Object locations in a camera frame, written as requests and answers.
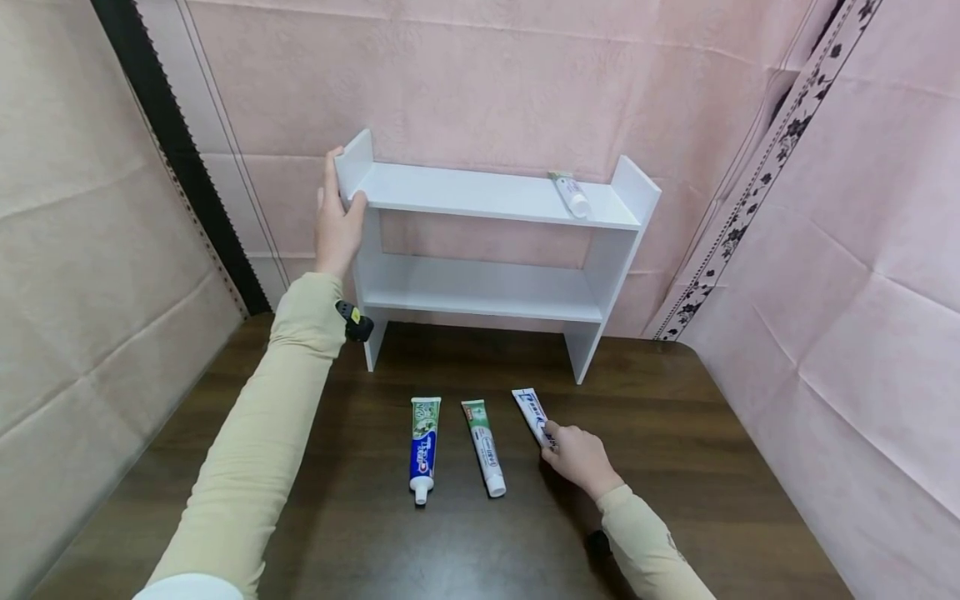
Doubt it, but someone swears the person's left hand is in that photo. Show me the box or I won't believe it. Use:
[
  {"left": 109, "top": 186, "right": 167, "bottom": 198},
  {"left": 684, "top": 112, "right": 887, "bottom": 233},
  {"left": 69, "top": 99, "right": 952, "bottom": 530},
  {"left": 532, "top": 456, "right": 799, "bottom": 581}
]
[{"left": 313, "top": 147, "right": 368, "bottom": 281}]

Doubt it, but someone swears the person's right hand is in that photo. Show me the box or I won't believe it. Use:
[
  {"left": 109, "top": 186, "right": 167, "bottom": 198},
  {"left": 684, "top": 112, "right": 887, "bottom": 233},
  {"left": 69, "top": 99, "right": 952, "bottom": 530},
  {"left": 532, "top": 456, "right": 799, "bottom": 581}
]
[{"left": 539, "top": 421, "right": 626, "bottom": 502}]

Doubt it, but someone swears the white and blue toothpaste tube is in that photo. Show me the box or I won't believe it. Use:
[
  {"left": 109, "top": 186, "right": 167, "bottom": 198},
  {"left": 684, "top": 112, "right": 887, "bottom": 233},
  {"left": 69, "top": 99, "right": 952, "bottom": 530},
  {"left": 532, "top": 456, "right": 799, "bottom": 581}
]
[{"left": 511, "top": 387, "right": 558, "bottom": 451}]

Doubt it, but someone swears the white two-tier shelf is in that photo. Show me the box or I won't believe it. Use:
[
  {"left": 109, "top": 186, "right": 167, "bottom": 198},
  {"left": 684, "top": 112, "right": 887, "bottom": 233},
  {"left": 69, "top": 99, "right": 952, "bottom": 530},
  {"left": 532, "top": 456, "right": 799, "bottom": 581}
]
[{"left": 334, "top": 128, "right": 663, "bottom": 386}]

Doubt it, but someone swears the person's left forearm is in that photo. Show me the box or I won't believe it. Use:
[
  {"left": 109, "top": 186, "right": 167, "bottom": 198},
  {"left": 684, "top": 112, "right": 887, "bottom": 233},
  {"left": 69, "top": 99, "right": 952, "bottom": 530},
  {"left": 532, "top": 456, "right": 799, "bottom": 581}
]
[{"left": 133, "top": 272, "right": 351, "bottom": 600}]

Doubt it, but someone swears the person's right forearm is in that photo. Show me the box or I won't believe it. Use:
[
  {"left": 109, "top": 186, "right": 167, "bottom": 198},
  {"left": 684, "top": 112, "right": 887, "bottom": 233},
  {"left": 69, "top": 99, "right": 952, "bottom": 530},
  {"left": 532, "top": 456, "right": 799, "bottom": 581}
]
[{"left": 597, "top": 484, "right": 718, "bottom": 600}]

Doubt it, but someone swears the green and white toothpaste tube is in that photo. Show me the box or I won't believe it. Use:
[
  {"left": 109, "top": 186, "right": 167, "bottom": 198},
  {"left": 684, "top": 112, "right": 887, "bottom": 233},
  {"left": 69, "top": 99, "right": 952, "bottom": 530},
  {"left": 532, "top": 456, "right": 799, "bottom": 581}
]
[{"left": 460, "top": 399, "right": 508, "bottom": 499}]

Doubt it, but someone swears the blue and green toothpaste tube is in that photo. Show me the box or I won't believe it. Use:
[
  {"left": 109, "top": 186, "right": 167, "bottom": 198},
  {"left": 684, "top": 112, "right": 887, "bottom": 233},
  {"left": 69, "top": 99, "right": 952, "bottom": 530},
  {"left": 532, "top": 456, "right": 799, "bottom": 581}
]
[{"left": 408, "top": 397, "right": 443, "bottom": 507}]

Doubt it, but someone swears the small white toothpaste tube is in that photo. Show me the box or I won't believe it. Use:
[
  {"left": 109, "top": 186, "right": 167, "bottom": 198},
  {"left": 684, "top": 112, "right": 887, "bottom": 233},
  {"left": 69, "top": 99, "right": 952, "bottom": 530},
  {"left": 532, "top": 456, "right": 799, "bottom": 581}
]
[{"left": 547, "top": 171, "right": 593, "bottom": 220}]

